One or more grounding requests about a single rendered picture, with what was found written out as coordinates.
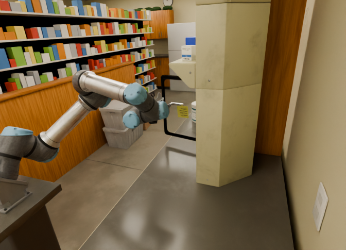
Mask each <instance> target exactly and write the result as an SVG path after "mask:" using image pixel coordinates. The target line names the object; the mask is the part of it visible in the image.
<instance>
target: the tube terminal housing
mask: <svg viewBox="0 0 346 250"><path fill-rule="evenodd" d="M270 5H271V3H222V4H211V5H199V6H196V182H197V183H200V184H205V185H210V186H216V187H221V186H223V185H226V184H229V183H231V182H234V181H236V180H239V179H242V178H245V177H247V176H250V175H251V174H252V166H253V156H254V147H255V138H256V129H257V120H258V111H259V105H260V96H261V87H262V78H263V69H264V60H265V51H266V42H267V32H268V23H269V15H270Z"/></svg>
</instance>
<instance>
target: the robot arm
mask: <svg viewBox="0 0 346 250"><path fill-rule="evenodd" d="M72 84H73V87H74V89H75V90H76V91H77V92H78V93H79V95H78V100H77V101H76V102H75V103H74V104H73V105H72V106H71V108H70V109H69V110H68V111H67V112H66V113H65V114H64V115H63V116H62V117H61V118H60V119H58V120H57V121H56V122H55V123H54V124H53V125H52V126H51V127H50V128H49V129H48V130H47V131H43V132H41V133H40V134H39V135H38V136H34V135H33V131H31V130H28V129H23V128H18V127H11V126H8V127H5V128H4V130H3V131H2V133H1V134H0V178H5V179H12V180H17V178H18V176H19V168H20V161H21V159H22V157H23V158H27V159H31V160H35V161H37V162H44V163H46V162H50V161H52V160H53V159H55V157H56V156H57V153H58V152H59V147H60V142H61V141H62V140H63V139H64V138H65V137H66V136H67V135H68V134H69V133H70V132H71V131H72V130H73V129H74V128H75V127H76V126H77V125H78V124H79V123H80V122H81V121H82V120H83V119H84V118H85V117H86V116H87V115H88V114H89V113H90V112H91V111H96V110H97V109H98V108H103V107H106V106H108V104H109V103H110V102H111V100H112V99H115V100H117V101H120V102H123V103H126V104H129V105H132V106H134V107H132V108H131V109H130V110H129V111H127V112H126V114H125V115H124V116H123V123H124V125H125V126H126V127H128V128H130V129H134V128H136V127H138V126H139V125H140V124H144V123H148V122H149V123H150V124H157V121H158V120H161V119H164V118H167V117H168V115H169V109H168V105H167V103H166V102H165V101H163V100H164V98H163V97H162V96H161V94H160V92H158V97H157V98H156V99H154V97H155V94H154V92H153V93H152V94H153V95H152V94H149V93H148V92H147V91H146V89H145V88H144V87H143V86H141V85H140V84H138V83H136V82H134V83H132V84H125V83H123V82H119V81H116V80H112V79H108V78H105V77H101V76H98V75H96V74H95V73H94V72H92V71H88V70H80V71H78V72H76V73H75V74H74V76H73V78H72Z"/></svg>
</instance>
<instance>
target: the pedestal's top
mask: <svg viewBox="0 0 346 250"><path fill-rule="evenodd" d="M17 180H21V181H25V182H28V188H26V191H29V192H32V195H31V196H29V197H28V198H26V199H25V200H24V201H22V202H21V203H20V204H18V205H17V206H16V207H14V208H13V209H12V210H10V211H9V212H8V213H6V214H4V213H1V212H0V243H1V242H3V241H4V240H5V239H6V238H7V237H8V236H9V235H11V234H12V233H13V232H14V231H15V230H16V229H18V228H19V227H20V226H21V225H22V224H23V223H25V222H26V221H27V220H28V219H29V218H30V217H31V216H33V215H34V214H35V213H36V212H37V211H38V210H40V209H41V208H42V207H43V206H44V205H45V204H47V203H48V202H49V201H50V200H51V199H52V198H53V197H55V196H56V195H57V194H58V193H59V192H60V191H62V188H61V184H58V183H55V182H50V181H45V180H41V179H36V178H32V177H27V176H23V175H19V176H18V178H17Z"/></svg>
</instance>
